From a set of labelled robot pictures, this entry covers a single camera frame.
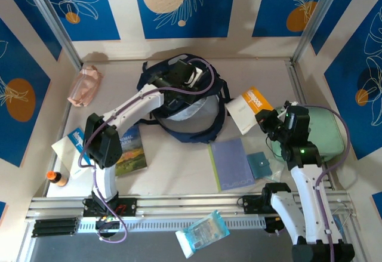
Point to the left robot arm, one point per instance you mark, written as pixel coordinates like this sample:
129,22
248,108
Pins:
131,107

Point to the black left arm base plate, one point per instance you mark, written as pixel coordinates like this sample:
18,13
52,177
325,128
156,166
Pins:
128,206

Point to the pink transparent pouch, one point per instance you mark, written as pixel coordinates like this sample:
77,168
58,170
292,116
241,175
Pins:
85,87

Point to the blue wet wipes pack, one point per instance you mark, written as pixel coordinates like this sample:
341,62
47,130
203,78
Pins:
203,232

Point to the blue stethoscope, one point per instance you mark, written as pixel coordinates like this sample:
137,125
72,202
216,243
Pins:
337,223

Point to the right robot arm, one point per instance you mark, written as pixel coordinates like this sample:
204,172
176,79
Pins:
307,190

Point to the clear plastic bag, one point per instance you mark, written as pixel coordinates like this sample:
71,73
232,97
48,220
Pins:
277,169

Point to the aluminium frame post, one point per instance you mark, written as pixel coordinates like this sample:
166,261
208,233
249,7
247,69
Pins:
316,14
50,20

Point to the navy blue backpack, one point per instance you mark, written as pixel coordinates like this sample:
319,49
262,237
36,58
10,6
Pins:
191,115

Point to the purple notebook green spine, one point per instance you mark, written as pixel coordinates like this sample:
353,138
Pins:
231,163

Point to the mint green zip case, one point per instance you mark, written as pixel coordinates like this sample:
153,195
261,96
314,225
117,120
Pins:
325,130

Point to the black ribbed bar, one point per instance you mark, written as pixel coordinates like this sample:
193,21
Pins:
53,227

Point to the blue and white notebook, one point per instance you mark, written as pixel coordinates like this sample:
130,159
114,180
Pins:
64,150

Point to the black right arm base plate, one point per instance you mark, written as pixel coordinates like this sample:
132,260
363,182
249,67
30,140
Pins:
250,203

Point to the landscape cover book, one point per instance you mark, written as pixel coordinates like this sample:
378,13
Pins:
132,154

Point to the aluminium side rail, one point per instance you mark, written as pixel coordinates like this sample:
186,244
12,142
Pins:
295,77

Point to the orange and white notebook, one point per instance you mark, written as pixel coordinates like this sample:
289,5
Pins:
244,112

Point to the orange cap small bottle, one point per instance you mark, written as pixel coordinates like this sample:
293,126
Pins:
58,179

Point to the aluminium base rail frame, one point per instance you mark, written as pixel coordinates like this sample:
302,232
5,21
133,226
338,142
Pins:
185,205

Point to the teal snap card wallet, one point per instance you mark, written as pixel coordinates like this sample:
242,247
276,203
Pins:
258,166

